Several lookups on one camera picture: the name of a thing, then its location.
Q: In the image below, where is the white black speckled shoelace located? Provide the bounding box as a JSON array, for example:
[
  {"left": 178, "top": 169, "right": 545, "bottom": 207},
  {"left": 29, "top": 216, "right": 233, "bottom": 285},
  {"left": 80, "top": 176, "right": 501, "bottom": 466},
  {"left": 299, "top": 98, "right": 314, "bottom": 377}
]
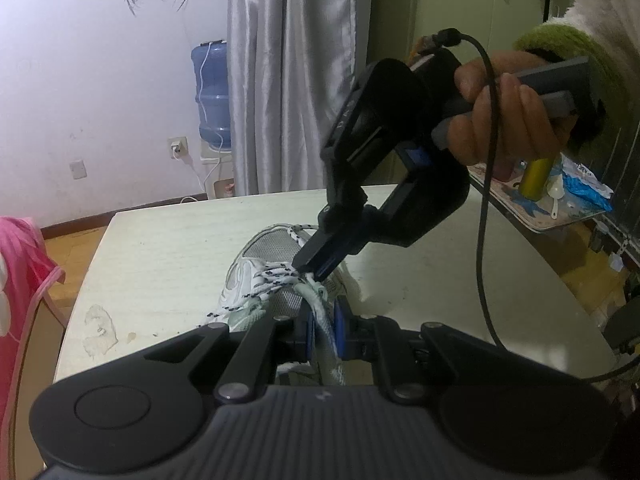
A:
[{"left": 204, "top": 223, "right": 330, "bottom": 332}]

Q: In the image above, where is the white mint sneaker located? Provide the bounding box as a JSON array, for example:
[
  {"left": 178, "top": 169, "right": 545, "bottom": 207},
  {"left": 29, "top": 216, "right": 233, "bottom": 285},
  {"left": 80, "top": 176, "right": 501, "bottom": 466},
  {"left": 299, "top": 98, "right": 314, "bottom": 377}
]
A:
[{"left": 204, "top": 223, "right": 346, "bottom": 386}]

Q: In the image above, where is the person's right hand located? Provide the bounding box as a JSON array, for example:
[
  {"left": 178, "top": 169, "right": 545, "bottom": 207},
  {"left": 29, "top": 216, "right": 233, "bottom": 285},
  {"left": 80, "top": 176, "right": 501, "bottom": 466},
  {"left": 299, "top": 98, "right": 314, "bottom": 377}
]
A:
[{"left": 447, "top": 51, "right": 577, "bottom": 172}]

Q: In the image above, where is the white water dispenser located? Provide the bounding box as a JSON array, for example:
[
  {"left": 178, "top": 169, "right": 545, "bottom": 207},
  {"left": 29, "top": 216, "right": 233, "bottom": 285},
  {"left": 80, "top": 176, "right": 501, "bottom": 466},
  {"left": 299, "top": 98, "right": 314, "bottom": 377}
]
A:
[{"left": 200, "top": 144, "right": 233, "bottom": 200}]

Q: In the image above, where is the grey curtain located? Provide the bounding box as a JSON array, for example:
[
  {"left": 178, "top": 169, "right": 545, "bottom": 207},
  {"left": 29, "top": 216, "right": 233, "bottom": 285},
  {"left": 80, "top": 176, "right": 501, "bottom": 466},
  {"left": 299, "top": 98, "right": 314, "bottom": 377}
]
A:
[{"left": 228, "top": 0, "right": 371, "bottom": 196}]

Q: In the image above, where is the cluttered side table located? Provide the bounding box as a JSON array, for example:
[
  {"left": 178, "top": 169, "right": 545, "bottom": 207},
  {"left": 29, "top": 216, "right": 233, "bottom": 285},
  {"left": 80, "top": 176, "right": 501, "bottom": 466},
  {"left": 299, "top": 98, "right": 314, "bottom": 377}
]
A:
[{"left": 490, "top": 154, "right": 613, "bottom": 234}]

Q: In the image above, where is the blue water bottle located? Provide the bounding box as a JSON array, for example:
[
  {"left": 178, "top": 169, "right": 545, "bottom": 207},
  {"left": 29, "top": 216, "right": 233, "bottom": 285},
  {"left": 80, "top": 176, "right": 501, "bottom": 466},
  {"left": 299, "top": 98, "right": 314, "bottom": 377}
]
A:
[{"left": 191, "top": 40, "right": 231, "bottom": 153}]

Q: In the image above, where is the grey office chair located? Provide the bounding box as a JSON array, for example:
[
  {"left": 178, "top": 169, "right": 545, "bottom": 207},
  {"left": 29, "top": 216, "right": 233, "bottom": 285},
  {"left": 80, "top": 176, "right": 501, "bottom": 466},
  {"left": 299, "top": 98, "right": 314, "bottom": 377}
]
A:
[{"left": 603, "top": 297, "right": 640, "bottom": 354}]

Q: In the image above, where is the black cable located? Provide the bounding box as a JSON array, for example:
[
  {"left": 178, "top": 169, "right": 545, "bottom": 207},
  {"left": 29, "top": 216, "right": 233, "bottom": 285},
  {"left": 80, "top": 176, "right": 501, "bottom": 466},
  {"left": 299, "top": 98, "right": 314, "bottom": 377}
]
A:
[{"left": 434, "top": 28, "right": 640, "bottom": 386}]

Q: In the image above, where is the white wall socket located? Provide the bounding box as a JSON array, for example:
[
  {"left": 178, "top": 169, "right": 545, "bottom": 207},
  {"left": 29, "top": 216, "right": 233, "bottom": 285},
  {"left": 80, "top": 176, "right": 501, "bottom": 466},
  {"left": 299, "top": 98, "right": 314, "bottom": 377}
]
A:
[{"left": 168, "top": 136, "right": 189, "bottom": 160}]

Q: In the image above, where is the white wall switch plate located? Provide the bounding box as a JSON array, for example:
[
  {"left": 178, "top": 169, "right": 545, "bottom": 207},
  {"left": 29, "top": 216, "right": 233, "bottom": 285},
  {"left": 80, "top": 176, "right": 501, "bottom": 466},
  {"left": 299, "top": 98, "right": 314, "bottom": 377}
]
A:
[{"left": 70, "top": 159, "right": 88, "bottom": 180}]

